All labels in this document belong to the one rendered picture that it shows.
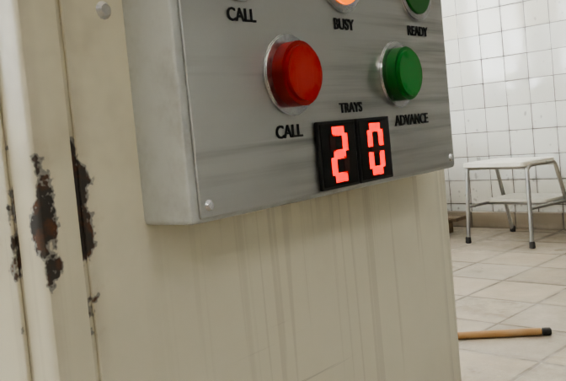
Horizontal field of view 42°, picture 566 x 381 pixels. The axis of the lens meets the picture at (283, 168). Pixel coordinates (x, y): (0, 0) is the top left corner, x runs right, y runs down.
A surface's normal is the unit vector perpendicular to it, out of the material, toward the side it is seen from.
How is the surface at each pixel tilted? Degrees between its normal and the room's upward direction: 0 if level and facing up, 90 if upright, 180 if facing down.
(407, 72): 90
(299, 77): 90
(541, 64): 90
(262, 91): 90
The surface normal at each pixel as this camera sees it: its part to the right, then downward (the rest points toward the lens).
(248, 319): 0.78, -0.04
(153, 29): -0.62, 0.10
